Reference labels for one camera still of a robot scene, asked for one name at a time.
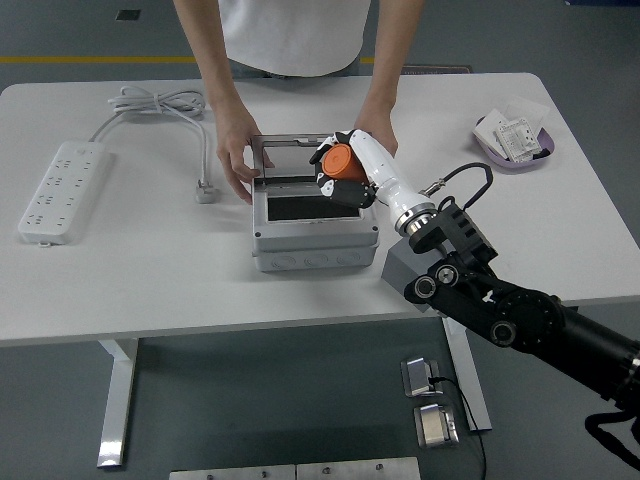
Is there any person's left hand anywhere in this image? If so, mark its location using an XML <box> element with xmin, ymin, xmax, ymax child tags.
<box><xmin>353</xmin><ymin>112</ymin><xmax>400</xmax><ymax>159</ymax></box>

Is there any person's right hand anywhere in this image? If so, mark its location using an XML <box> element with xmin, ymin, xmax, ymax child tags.
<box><xmin>215</xmin><ymin>102</ymin><xmax>276</xmax><ymax>206</ymax></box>

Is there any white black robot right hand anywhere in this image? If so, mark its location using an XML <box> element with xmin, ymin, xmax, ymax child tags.
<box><xmin>308</xmin><ymin>128</ymin><xmax>434</xmax><ymax>229</ymax></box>

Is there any orange cylindrical battery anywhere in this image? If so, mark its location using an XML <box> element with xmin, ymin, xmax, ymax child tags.
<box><xmin>319</xmin><ymin>143</ymin><xmax>369</xmax><ymax>184</ymax></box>

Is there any transparent hinged box lid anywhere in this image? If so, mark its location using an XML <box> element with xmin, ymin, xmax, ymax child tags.
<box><xmin>249</xmin><ymin>132</ymin><xmax>361</xmax><ymax>184</ymax></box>

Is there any grey electrical enclosure box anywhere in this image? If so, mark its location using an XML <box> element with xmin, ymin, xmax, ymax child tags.
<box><xmin>251</xmin><ymin>177</ymin><xmax>380</xmax><ymax>274</ymax></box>

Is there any silver floor socket box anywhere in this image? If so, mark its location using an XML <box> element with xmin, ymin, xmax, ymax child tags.
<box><xmin>412</xmin><ymin>402</ymin><xmax>460</xmax><ymax>448</ymax></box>
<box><xmin>400</xmin><ymin>354</ymin><xmax>444</xmax><ymax>399</ymax></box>

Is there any brown floor sign plate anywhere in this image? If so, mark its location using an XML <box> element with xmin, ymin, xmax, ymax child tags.
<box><xmin>402</xmin><ymin>63</ymin><xmax>474</xmax><ymax>76</ymax></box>

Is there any grey block with round hole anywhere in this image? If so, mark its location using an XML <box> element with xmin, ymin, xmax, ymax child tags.
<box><xmin>380</xmin><ymin>238</ymin><xmax>441</xmax><ymax>316</ymax></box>

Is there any plain white packet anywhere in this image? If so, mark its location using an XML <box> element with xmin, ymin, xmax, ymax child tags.
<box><xmin>474</xmin><ymin>108</ymin><xmax>509</xmax><ymax>154</ymax></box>

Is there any person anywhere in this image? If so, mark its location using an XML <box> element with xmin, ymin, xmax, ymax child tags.
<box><xmin>217</xmin><ymin>0</ymin><xmax>374</xmax><ymax>80</ymax></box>

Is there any white socket panel with label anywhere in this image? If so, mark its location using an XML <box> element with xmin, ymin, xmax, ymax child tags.
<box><xmin>494</xmin><ymin>117</ymin><xmax>546</xmax><ymax>164</ymax></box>

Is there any clear plastic bag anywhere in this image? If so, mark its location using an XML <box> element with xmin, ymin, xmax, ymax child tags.
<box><xmin>502</xmin><ymin>93</ymin><xmax>550</xmax><ymax>131</ymax></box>

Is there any purple shallow dish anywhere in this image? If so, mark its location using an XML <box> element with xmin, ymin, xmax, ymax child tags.
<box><xmin>472</xmin><ymin>114</ymin><xmax>557</xmax><ymax>175</ymax></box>

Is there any white power strip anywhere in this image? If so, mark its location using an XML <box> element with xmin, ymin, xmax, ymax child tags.
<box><xmin>17</xmin><ymin>139</ymin><xmax>114</xmax><ymax>247</ymax></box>

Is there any white table leg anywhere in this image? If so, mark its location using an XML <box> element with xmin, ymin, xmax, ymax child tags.
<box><xmin>96</xmin><ymin>338</ymin><xmax>140</xmax><ymax>469</ymax></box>
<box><xmin>442</xmin><ymin>317</ymin><xmax>493</xmax><ymax>432</ymax></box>

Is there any grey metal plate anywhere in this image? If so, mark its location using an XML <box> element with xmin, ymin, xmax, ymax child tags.
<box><xmin>169</xmin><ymin>464</ymin><xmax>297</xmax><ymax>480</ymax></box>
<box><xmin>295</xmin><ymin>456</ymin><xmax>421</xmax><ymax>480</ymax></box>

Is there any white power cord with plug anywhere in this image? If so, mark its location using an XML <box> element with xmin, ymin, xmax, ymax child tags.
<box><xmin>88</xmin><ymin>85</ymin><xmax>220</xmax><ymax>205</ymax></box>

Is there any black floor cable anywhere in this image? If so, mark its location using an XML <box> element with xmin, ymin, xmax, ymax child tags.
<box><xmin>428</xmin><ymin>375</ymin><xmax>489</xmax><ymax>480</ymax></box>

